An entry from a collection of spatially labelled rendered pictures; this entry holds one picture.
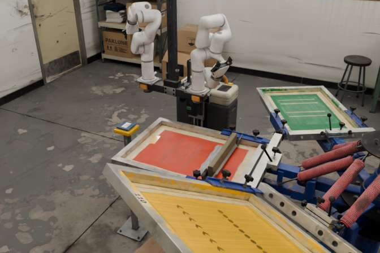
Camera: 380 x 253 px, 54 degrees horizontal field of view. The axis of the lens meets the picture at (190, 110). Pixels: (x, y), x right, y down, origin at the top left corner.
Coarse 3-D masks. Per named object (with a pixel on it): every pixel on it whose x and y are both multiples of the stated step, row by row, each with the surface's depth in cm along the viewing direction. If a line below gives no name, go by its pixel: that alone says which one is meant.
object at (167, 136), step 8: (168, 136) 253; (176, 136) 253; (184, 136) 253; (192, 136) 253; (152, 144) 244; (160, 144) 244; (168, 144) 244; (208, 144) 244; (216, 144) 244; (200, 152) 235; (208, 152) 235; (232, 152) 235; (240, 152) 235; (232, 160) 227; (240, 160) 227
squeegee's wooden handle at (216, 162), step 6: (228, 138) 230; (234, 138) 232; (228, 144) 224; (234, 144) 235; (222, 150) 218; (228, 150) 226; (216, 156) 212; (222, 156) 216; (216, 162) 208; (222, 162) 219; (210, 168) 204; (216, 168) 210; (210, 174) 206
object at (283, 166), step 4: (280, 164) 209; (284, 164) 209; (288, 164) 209; (280, 168) 206; (284, 168) 206; (288, 168) 206; (292, 168) 206; (296, 168) 206; (300, 168) 206; (268, 172) 210; (272, 172) 209; (276, 172) 208; (284, 172) 205; (288, 172) 204; (292, 172) 203; (296, 172) 202; (284, 176) 206; (288, 176) 205; (292, 176) 204; (296, 176) 203
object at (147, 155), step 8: (144, 152) 235; (152, 152) 235; (160, 152) 235; (136, 160) 227; (144, 160) 227; (152, 160) 227; (192, 160) 227; (200, 160) 227; (168, 168) 220; (176, 168) 220; (192, 168) 220; (224, 168) 220; (232, 168) 220; (192, 176) 213; (216, 176) 213; (232, 176) 213
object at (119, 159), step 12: (156, 120) 265; (168, 120) 265; (144, 132) 250; (204, 132) 253; (216, 132) 250; (132, 144) 237; (252, 144) 241; (120, 156) 225; (252, 156) 225; (144, 168) 214; (156, 168) 214; (252, 168) 214; (240, 180) 204
